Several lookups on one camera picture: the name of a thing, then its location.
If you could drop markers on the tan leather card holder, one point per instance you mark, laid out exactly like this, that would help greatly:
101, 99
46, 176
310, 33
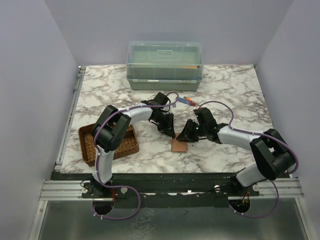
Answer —
178, 146

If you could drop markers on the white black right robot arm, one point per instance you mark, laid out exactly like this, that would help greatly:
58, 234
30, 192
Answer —
272, 157

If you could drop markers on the aluminium extrusion rail left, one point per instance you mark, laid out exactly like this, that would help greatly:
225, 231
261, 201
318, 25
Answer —
62, 190

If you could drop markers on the blue red handled screwdriver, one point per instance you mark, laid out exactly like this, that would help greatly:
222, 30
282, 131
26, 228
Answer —
182, 100

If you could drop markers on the orange grey small screwdriver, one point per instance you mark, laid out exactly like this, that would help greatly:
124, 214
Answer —
192, 103

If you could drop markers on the aluminium extrusion rail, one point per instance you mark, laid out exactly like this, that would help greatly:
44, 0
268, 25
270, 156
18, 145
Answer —
62, 190
288, 188

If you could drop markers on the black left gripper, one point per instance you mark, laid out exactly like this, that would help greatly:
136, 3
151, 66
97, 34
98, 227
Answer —
168, 128

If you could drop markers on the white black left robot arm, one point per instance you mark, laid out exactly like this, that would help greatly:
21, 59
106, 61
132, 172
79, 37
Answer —
111, 127

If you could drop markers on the black metal base rail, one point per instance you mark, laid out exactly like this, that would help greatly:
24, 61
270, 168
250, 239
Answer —
177, 190

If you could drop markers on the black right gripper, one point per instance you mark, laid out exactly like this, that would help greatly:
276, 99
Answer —
186, 135

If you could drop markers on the aluminium extrusion rail right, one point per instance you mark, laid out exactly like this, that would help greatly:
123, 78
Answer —
288, 188

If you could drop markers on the clear green plastic storage box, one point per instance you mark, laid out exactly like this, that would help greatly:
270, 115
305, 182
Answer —
164, 65

